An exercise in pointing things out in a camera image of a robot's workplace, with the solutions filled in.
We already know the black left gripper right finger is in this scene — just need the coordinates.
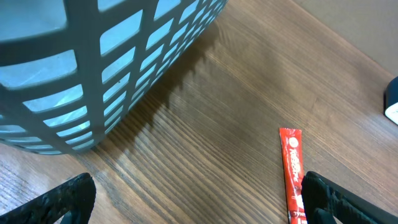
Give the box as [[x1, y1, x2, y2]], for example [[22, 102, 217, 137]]
[[302, 171, 397, 224]]

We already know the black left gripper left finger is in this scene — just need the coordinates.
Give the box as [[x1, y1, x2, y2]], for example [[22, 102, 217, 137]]
[[1, 172, 96, 224]]

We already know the red Nescafe sachet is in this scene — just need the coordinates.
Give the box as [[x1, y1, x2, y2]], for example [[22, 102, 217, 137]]
[[279, 128, 307, 224]]

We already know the white barcode scanner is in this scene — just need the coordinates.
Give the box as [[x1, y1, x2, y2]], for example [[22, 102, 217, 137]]
[[384, 77, 398, 124]]

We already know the grey plastic basket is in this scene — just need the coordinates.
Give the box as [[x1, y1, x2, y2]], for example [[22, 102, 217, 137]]
[[1, 0, 226, 155]]

